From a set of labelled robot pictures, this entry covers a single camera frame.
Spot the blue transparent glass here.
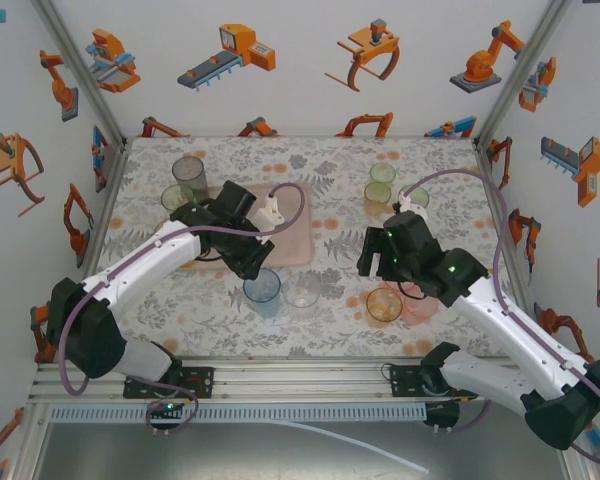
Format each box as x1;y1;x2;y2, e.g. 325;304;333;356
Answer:
242;268;284;320

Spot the clear transparent glass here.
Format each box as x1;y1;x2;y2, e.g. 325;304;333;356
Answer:
281;271;323;321

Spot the green transparent glass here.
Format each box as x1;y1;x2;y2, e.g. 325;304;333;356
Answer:
369;161;397;187
397;184;430;211
160;184;197;214

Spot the salmon pink glass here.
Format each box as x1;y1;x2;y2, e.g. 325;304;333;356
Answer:
399;294;439;327

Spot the pink plastic tray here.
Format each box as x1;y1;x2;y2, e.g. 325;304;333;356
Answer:
177;183;315;271

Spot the tall grey transparent glass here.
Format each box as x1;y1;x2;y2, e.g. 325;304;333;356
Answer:
171;155;209;201

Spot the floral patterned table cover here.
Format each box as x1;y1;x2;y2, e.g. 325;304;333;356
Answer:
87;135;536;359

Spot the black controller board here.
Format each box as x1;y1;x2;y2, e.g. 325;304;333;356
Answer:
423;401;461;435
146;398;187;436

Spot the thin white tube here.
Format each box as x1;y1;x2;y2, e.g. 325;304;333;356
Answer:
267;418;431;475

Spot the aluminium side rail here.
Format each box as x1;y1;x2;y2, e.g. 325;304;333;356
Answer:
79;139;131;279
472;137;524;306

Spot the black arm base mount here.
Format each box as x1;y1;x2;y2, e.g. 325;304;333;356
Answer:
123;366;216;400
389;364;481;401

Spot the wide aluminium base rail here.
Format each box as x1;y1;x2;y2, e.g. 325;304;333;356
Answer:
27;355;534;405

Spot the white slotted cable duct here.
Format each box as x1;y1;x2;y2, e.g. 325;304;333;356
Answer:
47;403;428;424

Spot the aluminium frame post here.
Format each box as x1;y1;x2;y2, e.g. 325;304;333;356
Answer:
29;0;131;151
472;0;575;149

